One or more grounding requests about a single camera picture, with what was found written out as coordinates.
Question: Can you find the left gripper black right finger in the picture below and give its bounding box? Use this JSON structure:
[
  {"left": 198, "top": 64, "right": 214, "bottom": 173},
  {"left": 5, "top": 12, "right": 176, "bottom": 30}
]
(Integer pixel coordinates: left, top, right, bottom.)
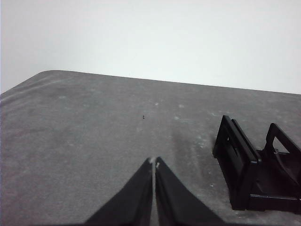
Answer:
[{"left": 154, "top": 157, "right": 224, "bottom": 226}]

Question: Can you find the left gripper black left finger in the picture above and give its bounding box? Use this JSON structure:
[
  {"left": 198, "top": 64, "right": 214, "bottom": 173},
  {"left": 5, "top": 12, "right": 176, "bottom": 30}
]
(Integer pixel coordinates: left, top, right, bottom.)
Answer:
[{"left": 83, "top": 157, "right": 153, "bottom": 226}]

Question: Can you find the black plastic dish rack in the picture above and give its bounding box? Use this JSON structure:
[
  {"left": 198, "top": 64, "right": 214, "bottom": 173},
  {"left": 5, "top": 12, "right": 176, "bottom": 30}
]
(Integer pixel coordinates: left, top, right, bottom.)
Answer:
[{"left": 212, "top": 114, "right": 301, "bottom": 212}]

